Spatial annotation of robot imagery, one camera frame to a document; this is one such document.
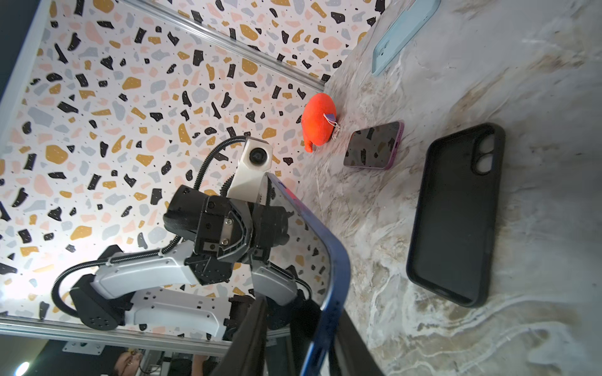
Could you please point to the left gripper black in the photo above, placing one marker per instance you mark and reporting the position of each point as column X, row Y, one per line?
column 224, row 232

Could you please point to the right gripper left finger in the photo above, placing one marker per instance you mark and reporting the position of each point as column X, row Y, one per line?
column 246, row 327

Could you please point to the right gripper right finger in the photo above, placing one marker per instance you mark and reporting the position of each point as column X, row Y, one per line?
column 349, row 355

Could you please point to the blue phone black screen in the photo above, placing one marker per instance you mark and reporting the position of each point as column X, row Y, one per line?
column 303, row 270

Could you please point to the black phone case camera cutout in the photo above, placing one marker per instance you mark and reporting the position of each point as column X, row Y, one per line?
column 453, row 236

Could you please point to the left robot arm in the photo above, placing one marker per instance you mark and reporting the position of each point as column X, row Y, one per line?
column 145, row 290

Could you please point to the black phone left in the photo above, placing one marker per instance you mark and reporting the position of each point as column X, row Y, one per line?
column 375, row 147

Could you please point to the light blue phone case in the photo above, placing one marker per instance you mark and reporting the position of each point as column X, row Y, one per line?
column 401, row 32

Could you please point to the red plush toy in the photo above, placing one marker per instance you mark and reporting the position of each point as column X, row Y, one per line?
column 319, row 122

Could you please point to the person behind enclosure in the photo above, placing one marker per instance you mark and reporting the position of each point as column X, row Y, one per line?
column 128, row 364

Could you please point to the aluminium rail frame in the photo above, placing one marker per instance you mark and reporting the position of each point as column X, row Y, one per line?
column 68, row 332

